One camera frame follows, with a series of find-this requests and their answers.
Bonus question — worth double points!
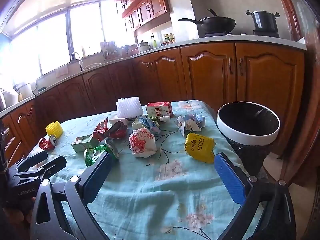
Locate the white foam block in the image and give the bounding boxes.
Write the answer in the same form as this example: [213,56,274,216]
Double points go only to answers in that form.
[108,115,129,126]

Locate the wooden upper kitchen cabinets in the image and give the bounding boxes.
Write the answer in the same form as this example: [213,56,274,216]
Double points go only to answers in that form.
[114,0,171,35]

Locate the wooden lower kitchen cabinets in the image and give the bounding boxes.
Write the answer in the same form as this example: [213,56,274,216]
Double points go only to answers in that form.
[2,42,305,164]

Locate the white foam fruit net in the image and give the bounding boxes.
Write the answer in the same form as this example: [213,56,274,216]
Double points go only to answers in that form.
[116,96,143,118]

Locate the wooden kitchen cabinets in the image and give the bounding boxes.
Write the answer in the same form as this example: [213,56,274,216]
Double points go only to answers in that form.
[2,42,305,164]
[114,0,171,35]

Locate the condiment bottles on counter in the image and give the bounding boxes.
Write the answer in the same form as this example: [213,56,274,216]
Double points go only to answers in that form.
[150,33,176,48]

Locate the crushed red soda can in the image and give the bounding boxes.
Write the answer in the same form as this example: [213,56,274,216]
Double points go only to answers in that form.
[39,135,57,151]

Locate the white red crumpled bag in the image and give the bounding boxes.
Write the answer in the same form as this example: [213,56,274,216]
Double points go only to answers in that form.
[129,127,157,158]

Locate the yellow foam fruit net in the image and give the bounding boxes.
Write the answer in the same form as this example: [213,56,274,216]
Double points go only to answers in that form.
[46,120,63,139]

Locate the gas stove burner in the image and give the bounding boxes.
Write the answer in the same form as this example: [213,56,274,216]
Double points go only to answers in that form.
[205,30,280,38]

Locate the white paper wrapper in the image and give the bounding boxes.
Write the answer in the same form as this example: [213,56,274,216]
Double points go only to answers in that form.
[174,113,206,136]

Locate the chrome sink faucet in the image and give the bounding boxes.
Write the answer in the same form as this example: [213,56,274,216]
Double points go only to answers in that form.
[71,51,84,71]

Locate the small lidded pot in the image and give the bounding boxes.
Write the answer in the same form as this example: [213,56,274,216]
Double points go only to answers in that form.
[137,40,151,53]

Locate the black stock pot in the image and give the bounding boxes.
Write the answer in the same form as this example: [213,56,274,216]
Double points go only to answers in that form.
[245,10,280,33]

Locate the red white milk carton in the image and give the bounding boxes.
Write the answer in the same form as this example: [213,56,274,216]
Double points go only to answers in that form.
[146,102,172,118]

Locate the yellow snack bag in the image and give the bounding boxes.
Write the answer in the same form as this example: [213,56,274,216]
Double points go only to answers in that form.
[184,133,215,164]

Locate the wooden glass door frame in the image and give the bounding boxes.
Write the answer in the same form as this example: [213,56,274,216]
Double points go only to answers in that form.
[272,0,320,185]

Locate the white rim black trash bin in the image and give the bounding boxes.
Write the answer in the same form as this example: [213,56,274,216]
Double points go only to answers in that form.
[217,101,281,176]

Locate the floral light blue tablecloth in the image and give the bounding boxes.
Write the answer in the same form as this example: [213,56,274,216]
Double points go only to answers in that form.
[26,100,261,240]

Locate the blue white wrapper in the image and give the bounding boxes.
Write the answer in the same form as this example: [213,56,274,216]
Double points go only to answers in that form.
[131,115,161,134]

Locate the red snack wrapper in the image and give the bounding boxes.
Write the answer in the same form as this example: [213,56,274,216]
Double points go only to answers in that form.
[92,118,127,142]

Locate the crushed green can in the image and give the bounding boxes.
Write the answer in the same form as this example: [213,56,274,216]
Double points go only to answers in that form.
[84,140,119,167]

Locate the black wok pan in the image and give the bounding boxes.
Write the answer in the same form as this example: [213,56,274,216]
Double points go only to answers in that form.
[178,9,236,34]

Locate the green milk carton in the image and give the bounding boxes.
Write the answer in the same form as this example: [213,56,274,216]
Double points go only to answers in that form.
[71,134,99,152]

